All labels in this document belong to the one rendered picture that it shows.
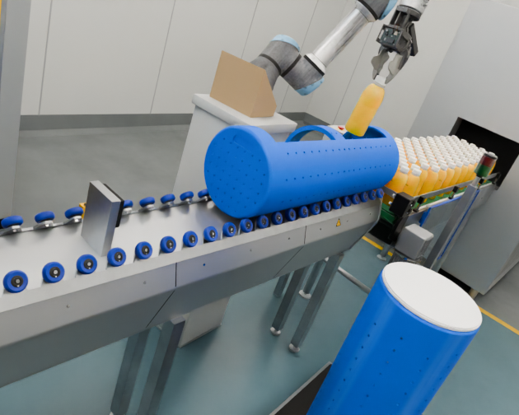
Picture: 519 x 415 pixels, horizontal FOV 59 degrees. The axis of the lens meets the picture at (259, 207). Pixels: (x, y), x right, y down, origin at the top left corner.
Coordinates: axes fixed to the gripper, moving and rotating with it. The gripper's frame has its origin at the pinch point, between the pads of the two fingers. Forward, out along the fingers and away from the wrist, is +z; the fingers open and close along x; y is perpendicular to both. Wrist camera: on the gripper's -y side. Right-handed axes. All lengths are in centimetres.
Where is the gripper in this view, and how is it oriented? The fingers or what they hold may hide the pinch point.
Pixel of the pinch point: (382, 78)
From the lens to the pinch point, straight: 153.7
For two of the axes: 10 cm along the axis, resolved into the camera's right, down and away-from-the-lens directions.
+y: -6.2, -0.6, -7.8
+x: 6.8, 4.5, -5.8
